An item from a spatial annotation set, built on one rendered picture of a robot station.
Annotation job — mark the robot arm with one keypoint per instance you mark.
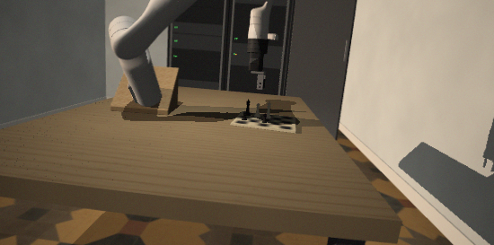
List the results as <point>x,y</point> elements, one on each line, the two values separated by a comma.
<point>132,43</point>

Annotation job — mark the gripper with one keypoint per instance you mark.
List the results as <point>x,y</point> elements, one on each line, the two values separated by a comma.
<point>258,38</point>

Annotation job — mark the black and white chessboard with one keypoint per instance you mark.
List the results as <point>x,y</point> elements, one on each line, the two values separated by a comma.
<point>276,122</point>

